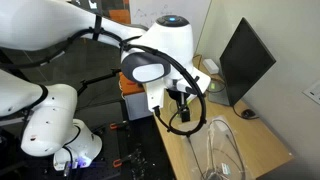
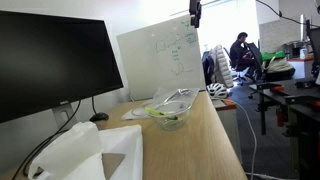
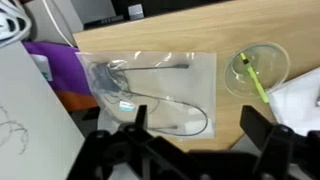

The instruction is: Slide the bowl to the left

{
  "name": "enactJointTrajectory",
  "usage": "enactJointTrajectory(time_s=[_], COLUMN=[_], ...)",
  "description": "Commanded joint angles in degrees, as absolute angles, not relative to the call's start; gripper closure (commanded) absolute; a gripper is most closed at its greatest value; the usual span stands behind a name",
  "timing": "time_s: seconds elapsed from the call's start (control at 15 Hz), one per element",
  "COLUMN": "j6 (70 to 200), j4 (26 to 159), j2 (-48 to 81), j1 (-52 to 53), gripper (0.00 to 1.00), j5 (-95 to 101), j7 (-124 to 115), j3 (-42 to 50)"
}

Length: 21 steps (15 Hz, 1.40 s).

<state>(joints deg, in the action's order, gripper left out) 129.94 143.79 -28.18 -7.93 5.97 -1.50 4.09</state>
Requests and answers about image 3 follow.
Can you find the white crumpled cloth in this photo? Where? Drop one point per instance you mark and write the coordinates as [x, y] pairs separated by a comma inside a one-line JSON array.
[[296, 103]]

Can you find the small silver metal block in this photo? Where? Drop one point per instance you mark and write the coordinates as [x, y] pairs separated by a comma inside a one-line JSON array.
[[136, 11]]

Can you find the purple cloth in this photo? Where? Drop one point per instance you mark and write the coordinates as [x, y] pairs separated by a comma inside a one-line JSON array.
[[63, 66]]

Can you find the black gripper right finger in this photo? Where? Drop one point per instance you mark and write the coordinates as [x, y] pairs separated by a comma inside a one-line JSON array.
[[283, 150]]

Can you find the green highlighter pen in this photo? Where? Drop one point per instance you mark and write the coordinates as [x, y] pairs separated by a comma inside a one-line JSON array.
[[255, 78]]

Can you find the clear glass bowl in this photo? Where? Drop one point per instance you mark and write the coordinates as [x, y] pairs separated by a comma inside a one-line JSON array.
[[266, 63]]

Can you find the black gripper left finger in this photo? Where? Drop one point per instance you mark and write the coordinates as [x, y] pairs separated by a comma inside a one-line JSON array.
[[133, 150]]

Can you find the orange box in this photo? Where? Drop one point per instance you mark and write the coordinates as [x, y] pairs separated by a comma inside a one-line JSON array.
[[76, 100]]

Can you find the black electronic device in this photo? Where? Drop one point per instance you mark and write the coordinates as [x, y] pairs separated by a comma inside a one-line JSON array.
[[166, 6]]

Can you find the grey box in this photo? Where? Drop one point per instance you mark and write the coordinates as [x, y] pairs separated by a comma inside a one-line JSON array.
[[40, 23]]

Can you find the clear plastic zip bag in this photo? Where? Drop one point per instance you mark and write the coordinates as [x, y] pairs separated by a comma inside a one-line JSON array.
[[186, 93]]

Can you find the white paper sheet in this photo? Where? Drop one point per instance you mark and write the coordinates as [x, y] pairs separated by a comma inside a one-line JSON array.
[[30, 110]]

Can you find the white label tag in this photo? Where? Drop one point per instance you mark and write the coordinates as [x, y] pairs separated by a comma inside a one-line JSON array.
[[43, 66]]

